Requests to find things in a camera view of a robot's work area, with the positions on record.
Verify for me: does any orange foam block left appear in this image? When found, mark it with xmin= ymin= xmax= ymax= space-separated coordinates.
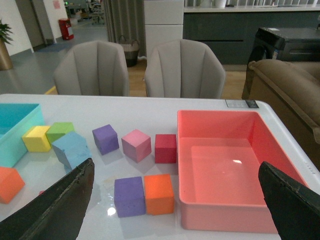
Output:
xmin=0 ymin=166 xmax=25 ymax=204

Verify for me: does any pink plastic bin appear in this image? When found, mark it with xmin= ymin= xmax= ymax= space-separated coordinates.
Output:
xmin=177 ymin=110 xmax=304 ymax=234

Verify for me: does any grey chair left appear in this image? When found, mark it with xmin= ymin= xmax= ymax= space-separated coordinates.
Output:
xmin=53 ymin=40 xmax=130 ymax=97

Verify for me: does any light blue foam block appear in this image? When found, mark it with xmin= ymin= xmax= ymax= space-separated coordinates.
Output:
xmin=64 ymin=164 xmax=74 ymax=174
xmin=51 ymin=131 xmax=92 ymax=169

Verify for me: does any woven basket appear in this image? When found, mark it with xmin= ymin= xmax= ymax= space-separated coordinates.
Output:
xmin=118 ymin=35 xmax=140 ymax=68

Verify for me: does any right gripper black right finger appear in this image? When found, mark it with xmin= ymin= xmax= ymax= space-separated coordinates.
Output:
xmin=258 ymin=161 xmax=320 ymax=240

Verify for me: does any black appliance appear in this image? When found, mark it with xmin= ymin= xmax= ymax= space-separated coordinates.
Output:
xmin=241 ymin=27 xmax=320 ymax=100

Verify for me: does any red foam block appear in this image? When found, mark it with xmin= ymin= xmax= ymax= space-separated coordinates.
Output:
xmin=154 ymin=134 xmax=177 ymax=164

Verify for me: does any green foam block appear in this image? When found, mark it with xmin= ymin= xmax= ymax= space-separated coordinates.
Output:
xmin=46 ymin=122 xmax=75 ymax=144

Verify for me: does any brown sofa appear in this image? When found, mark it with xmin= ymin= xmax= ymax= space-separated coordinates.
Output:
xmin=242 ymin=59 xmax=320 ymax=168

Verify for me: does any orange foam block right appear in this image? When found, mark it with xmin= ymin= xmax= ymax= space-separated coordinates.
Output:
xmin=144 ymin=174 xmax=175 ymax=216

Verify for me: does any pink foam block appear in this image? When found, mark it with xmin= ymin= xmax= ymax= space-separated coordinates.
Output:
xmin=121 ymin=129 xmax=152 ymax=163

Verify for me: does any purple foam block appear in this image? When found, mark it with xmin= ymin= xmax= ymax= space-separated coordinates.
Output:
xmin=92 ymin=124 xmax=120 ymax=155
xmin=114 ymin=176 xmax=146 ymax=218

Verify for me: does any teal plastic bin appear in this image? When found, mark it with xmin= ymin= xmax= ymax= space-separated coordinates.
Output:
xmin=0 ymin=103 xmax=45 ymax=168

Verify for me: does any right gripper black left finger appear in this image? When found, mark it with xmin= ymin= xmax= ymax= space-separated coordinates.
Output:
xmin=0 ymin=158 xmax=95 ymax=240

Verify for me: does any table label sticker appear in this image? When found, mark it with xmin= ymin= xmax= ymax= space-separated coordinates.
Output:
xmin=225 ymin=99 xmax=259 ymax=109

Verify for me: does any yellow foam block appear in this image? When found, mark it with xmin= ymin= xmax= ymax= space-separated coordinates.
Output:
xmin=21 ymin=125 xmax=51 ymax=152

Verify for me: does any grey chair right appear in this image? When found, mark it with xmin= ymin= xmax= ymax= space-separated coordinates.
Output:
xmin=144 ymin=39 xmax=226 ymax=99

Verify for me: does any purple foam block far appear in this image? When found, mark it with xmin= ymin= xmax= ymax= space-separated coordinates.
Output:
xmin=92 ymin=124 xmax=120 ymax=155

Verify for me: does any white cabinet column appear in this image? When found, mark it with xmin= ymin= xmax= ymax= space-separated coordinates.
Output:
xmin=143 ymin=0 xmax=184 ymax=59

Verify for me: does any grey chair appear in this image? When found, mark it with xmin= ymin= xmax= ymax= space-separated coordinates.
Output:
xmin=144 ymin=39 xmax=226 ymax=99
xmin=53 ymin=40 xmax=130 ymax=97

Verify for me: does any dark grey counter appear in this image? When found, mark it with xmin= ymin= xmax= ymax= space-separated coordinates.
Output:
xmin=183 ymin=7 xmax=320 ymax=65

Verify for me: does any grey curtain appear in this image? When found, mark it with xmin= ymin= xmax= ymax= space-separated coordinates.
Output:
xmin=102 ymin=0 xmax=147 ymax=57

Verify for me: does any potted plant gold pot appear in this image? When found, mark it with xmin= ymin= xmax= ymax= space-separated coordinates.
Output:
xmin=0 ymin=20 xmax=13 ymax=71

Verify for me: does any orange foam block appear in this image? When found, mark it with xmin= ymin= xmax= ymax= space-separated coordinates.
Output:
xmin=0 ymin=166 xmax=25 ymax=204
xmin=144 ymin=174 xmax=175 ymax=216

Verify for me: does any purple foam block near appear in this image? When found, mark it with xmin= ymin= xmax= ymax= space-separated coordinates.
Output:
xmin=114 ymin=176 xmax=146 ymax=218

